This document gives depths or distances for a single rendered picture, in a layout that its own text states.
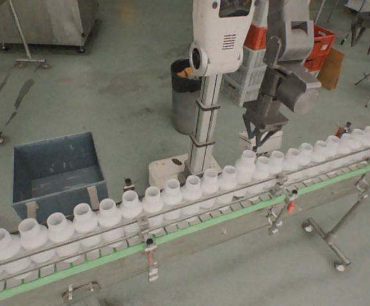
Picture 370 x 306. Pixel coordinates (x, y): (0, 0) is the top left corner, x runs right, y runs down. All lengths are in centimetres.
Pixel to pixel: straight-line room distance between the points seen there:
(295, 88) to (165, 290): 148
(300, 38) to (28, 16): 403
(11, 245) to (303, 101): 69
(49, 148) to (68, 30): 315
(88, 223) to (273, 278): 148
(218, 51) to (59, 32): 333
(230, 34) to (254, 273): 143
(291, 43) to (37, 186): 116
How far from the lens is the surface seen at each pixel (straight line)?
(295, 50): 59
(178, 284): 182
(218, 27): 120
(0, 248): 72
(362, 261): 233
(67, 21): 426
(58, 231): 69
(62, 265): 81
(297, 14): 60
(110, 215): 69
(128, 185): 80
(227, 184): 78
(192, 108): 247
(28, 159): 132
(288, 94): 57
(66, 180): 135
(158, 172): 196
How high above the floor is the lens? 171
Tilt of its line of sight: 44 degrees down
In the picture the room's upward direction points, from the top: 5 degrees clockwise
